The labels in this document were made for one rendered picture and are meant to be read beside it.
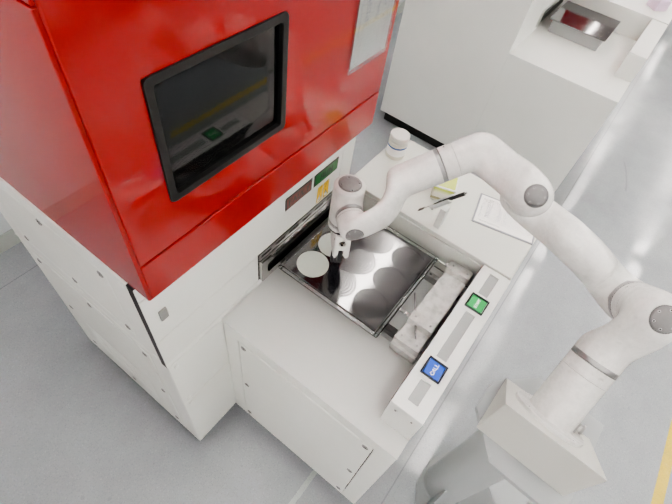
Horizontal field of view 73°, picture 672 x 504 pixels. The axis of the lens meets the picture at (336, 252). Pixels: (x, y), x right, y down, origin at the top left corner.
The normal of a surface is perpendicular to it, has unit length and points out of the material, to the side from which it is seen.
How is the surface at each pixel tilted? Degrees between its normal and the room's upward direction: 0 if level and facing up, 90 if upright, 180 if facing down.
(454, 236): 0
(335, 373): 0
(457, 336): 0
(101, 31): 90
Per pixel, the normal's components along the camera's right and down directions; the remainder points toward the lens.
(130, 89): 0.79, 0.54
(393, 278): 0.12, -0.60
